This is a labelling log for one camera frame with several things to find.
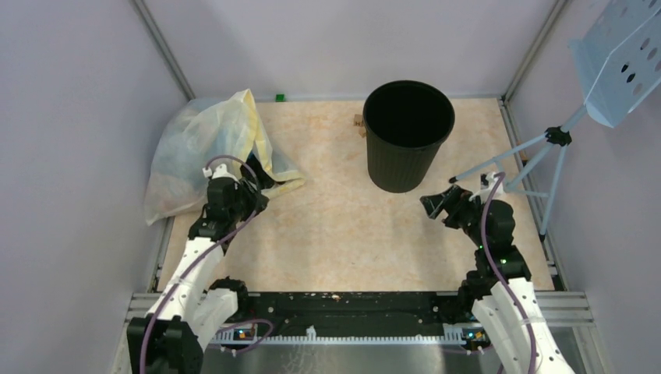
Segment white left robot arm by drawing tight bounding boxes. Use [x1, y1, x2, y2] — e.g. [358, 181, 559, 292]
[126, 162, 269, 373]

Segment small wooden block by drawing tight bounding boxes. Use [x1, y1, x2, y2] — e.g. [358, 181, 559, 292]
[353, 114, 366, 138]

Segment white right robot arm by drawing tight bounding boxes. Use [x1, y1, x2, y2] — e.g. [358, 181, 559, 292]
[420, 172, 574, 373]

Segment perforated light blue panel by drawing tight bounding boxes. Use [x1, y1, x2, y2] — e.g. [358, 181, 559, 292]
[570, 0, 660, 128]

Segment white slotted cable duct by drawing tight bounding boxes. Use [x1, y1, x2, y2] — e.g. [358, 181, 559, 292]
[209, 325, 489, 347]

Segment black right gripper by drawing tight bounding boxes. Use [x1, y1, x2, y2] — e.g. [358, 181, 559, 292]
[420, 184, 488, 248]

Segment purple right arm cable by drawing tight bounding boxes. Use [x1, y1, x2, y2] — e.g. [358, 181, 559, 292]
[479, 172, 541, 374]

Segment black plastic trash bin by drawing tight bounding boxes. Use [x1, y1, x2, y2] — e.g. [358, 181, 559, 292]
[362, 80, 456, 193]

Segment translucent yellow plastic bag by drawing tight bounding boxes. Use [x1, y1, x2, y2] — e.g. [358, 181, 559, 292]
[143, 90, 306, 225]

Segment light blue tripod stand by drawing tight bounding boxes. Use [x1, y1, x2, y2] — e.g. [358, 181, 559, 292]
[448, 105, 588, 242]

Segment black plastic trash bag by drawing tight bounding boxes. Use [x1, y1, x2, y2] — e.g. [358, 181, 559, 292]
[246, 153, 276, 190]

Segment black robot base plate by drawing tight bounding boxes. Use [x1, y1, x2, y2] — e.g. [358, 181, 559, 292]
[227, 291, 477, 337]

